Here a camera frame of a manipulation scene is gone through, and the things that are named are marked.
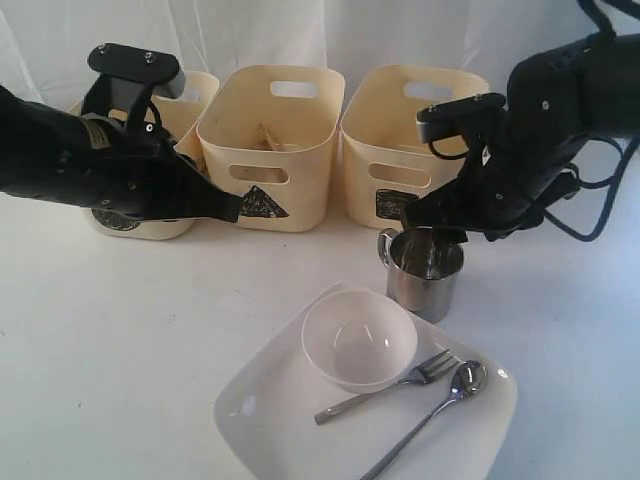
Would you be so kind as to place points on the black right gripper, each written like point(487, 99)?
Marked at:
point(509, 183)

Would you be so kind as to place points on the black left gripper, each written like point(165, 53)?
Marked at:
point(118, 157)

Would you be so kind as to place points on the steel mug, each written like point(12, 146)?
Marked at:
point(422, 270)

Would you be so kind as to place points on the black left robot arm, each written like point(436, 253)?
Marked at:
point(30, 150)

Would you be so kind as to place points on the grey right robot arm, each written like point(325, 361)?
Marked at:
point(568, 121)

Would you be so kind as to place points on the cream bin with square mark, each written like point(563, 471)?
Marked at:
point(385, 164)

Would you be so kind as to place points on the cream bin with triangle mark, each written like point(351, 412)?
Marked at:
point(301, 105)

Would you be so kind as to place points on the steel fork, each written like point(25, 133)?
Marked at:
point(423, 374)

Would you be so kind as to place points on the white plastic bowl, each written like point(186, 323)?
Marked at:
point(359, 340)

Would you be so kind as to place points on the steel spoon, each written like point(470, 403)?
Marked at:
point(468, 381)

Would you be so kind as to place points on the white square plate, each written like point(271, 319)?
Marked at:
point(265, 415)

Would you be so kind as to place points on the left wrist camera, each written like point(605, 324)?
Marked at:
point(127, 70)

